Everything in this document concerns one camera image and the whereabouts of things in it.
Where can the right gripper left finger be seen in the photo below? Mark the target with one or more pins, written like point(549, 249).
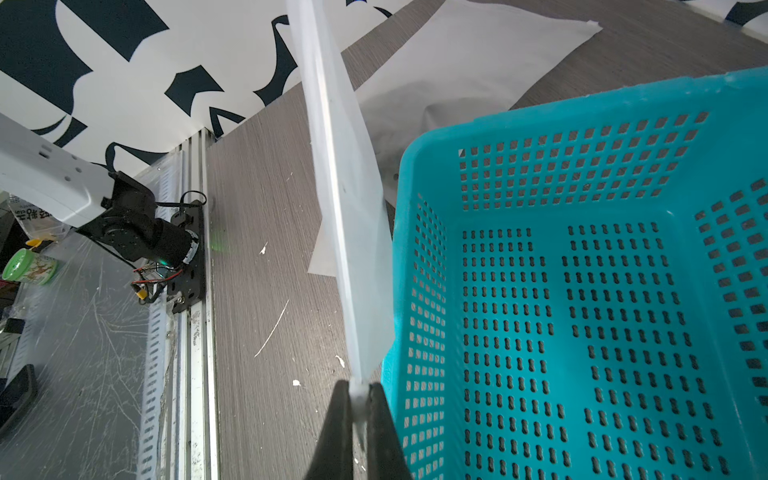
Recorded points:
point(333, 455)

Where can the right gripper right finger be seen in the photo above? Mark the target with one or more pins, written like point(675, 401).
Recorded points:
point(385, 456)

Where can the translucent zip bag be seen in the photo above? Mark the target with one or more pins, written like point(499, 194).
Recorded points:
point(348, 198)
point(467, 61)

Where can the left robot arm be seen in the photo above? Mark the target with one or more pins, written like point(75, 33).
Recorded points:
point(107, 207)

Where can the green lidded jar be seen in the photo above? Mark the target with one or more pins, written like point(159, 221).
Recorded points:
point(29, 267)

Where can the aluminium frame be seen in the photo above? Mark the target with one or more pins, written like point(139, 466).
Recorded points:
point(178, 437)

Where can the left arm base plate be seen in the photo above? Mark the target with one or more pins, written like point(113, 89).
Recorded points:
point(189, 287)

